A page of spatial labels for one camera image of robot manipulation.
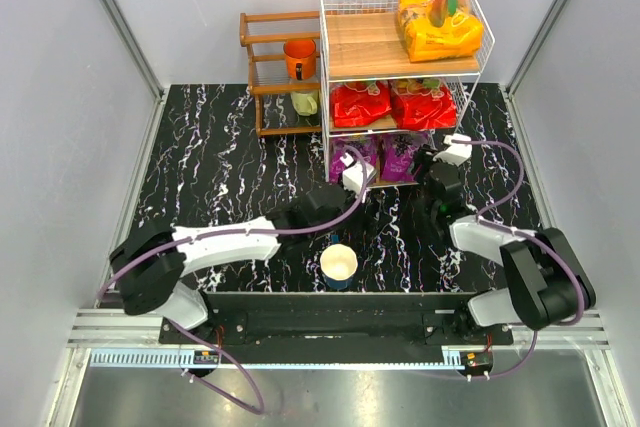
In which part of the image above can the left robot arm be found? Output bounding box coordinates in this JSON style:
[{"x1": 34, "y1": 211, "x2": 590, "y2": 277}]
[{"x1": 109, "y1": 184, "x2": 366, "y2": 330}]

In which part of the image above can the orange mug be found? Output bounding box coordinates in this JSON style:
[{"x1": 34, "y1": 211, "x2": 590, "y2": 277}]
[{"x1": 283, "y1": 39, "x2": 316, "y2": 81}]

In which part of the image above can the white wire wooden shelf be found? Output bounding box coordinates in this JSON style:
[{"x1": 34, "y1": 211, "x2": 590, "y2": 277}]
[{"x1": 319, "y1": 0, "x2": 495, "y2": 174}]

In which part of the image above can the large red candy bag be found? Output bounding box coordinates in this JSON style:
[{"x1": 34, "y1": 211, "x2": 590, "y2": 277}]
[{"x1": 330, "y1": 80, "x2": 392, "y2": 128}]

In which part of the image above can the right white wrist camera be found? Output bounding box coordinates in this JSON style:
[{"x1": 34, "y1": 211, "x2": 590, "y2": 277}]
[{"x1": 434, "y1": 134, "x2": 472, "y2": 167}]

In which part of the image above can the purple candy bag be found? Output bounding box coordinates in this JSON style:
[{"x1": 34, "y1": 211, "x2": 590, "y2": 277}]
[
  {"x1": 329, "y1": 136, "x2": 378, "y2": 183},
  {"x1": 381, "y1": 133, "x2": 426, "y2": 183}
]

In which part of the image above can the blue white cup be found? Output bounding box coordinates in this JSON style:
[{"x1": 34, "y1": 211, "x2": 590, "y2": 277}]
[{"x1": 319, "y1": 234, "x2": 358, "y2": 291}]

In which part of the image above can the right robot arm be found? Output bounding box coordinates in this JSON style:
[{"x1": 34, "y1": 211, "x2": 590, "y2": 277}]
[{"x1": 411, "y1": 140, "x2": 596, "y2": 336}]

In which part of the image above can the brown wooden rack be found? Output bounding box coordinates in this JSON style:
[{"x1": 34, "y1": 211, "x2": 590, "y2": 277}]
[{"x1": 238, "y1": 6, "x2": 431, "y2": 138}]

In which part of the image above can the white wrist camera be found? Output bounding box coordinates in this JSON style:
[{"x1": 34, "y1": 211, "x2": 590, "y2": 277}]
[
  {"x1": 434, "y1": 134, "x2": 472, "y2": 167},
  {"x1": 340, "y1": 153, "x2": 376, "y2": 194}
]

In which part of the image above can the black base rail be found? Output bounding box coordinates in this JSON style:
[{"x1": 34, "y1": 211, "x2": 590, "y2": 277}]
[{"x1": 191, "y1": 292, "x2": 513, "y2": 365}]

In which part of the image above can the yellow mango candy bag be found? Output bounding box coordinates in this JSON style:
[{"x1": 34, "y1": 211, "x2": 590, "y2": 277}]
[{"x1": 397, "y1": 0, "x2": 484, "y2": 62}]

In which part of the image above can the small red candy bag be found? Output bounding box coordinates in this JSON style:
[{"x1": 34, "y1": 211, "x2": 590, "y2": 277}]
[{"x1": 389, "y1": 78, "x2": 457, "y2": 131}]

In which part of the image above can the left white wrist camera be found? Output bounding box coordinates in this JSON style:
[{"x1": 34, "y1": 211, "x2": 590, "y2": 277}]
[{"x1": 340, "y1": 153, "x2": 376, "y2": 194}]

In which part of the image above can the light green mug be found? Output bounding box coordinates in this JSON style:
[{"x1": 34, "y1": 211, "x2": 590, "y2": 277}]
[{"x1": 290, "y1": 90, "x2": 320, "y2": 117}]

